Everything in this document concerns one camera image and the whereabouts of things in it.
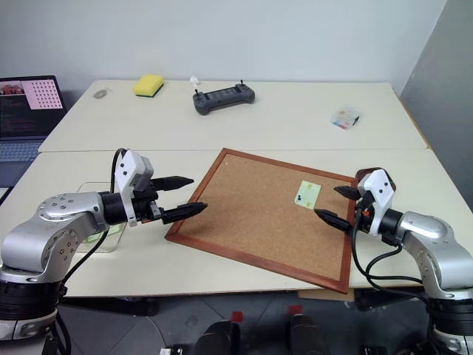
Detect wood framed cork board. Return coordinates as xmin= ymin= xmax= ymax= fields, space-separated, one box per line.
xmin=164 ymin=147 xmax=361 ymax=295

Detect open laptop computer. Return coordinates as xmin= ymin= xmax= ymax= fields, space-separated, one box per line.
xmin=0 ymin=75 xmax=69 ymax=164

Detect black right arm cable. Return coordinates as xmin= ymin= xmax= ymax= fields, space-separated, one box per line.
xmin=350 ymin=206 xmax=430 ymax=297

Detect black table support bar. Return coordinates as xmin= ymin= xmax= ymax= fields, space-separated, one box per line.
xmin=353 ymin=288 xmax=430 ymax=312
xmin=57 ymin=297 xmax=160 ymax=318

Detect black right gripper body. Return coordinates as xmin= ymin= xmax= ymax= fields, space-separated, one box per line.
xmin=353 ymin=189 xmax=375 ymax=235

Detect pale green paper note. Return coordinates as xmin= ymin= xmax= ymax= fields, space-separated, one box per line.
xmin=293 ymin=180 xmax=323 ymax=209

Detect brown cardboard piece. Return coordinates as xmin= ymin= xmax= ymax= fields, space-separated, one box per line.
xmin=297 ymin=288 xmax=356 ymax=301

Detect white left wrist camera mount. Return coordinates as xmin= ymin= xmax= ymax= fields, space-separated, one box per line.
xmin=112 ymin=148 xmax=156 ymax=227

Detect yellow green sponge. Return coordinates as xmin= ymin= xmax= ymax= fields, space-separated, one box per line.
xmin=132 ymin=73 xmax=166 ymax=100

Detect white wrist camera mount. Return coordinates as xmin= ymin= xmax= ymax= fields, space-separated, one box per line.
xmin=355 ymin=168 xmax=397 ymax=236
xmin=112 ymin=148 xmax=156 ymax=227

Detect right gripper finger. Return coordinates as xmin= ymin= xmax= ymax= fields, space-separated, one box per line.
xmin=313 ymin=208 xmax=351 ymax=233
xmin=333 ymin=185 xmax=359 ymax=200

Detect grey handheld remote controller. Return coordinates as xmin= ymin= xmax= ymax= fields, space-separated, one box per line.
xmin=191 ymin=81 xmax=256 ymax=117

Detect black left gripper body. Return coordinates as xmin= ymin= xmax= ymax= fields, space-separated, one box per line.
xmin=132 ymin=180 xmax=166 ymax=224

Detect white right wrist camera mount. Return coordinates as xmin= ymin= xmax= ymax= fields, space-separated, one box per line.
xmin=355 ymin=168 xmax=397 ymax=236

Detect green paper in tray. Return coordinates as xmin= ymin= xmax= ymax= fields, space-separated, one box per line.
xmin=82 ymin=224 xmax=122 ymax=244

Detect small clear box colourful contents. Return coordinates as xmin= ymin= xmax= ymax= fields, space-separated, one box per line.
xmin=329 ymin=106 xmax=363 ymax=132

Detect dark rounded shape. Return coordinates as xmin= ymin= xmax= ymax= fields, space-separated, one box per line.
xmin=197 ymin=319 xmax=242 ymax=355
xmin=287 ymin=313 xmax=327 ymax=355

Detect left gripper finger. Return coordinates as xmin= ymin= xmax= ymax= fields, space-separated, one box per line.
xmin=160 ymin=201 xmax=209 ymax=226
xmin=151 ymin=176 xmax=195 ymax=193

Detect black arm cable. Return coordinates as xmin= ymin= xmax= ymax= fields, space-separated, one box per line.
xmin=58 ymin=147 xmax=130 ymax=297
xmin=350 ymin=206 xmax=430 ymax=297

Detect clear plastic tray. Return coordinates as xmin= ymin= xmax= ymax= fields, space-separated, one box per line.
xmin=75 ymin=180 xmax=129 ymax=254

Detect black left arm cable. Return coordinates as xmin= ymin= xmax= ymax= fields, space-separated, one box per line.
xmin=58 ymin=147 xmax=130 ymax=297

